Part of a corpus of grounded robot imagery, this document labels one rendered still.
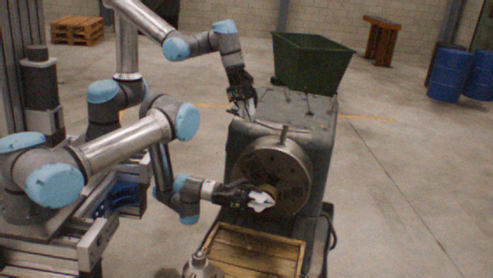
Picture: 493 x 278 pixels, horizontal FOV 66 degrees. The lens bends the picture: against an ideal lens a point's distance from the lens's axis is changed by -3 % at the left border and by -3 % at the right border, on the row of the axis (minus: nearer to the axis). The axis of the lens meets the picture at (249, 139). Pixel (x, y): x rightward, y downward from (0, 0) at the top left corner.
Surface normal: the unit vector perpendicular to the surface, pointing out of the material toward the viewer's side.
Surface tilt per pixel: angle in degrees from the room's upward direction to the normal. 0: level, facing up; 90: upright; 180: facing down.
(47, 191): 91
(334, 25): 90
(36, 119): 90
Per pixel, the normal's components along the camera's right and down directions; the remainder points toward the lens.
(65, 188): 0.68, 0.38
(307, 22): 0.05, 0.41
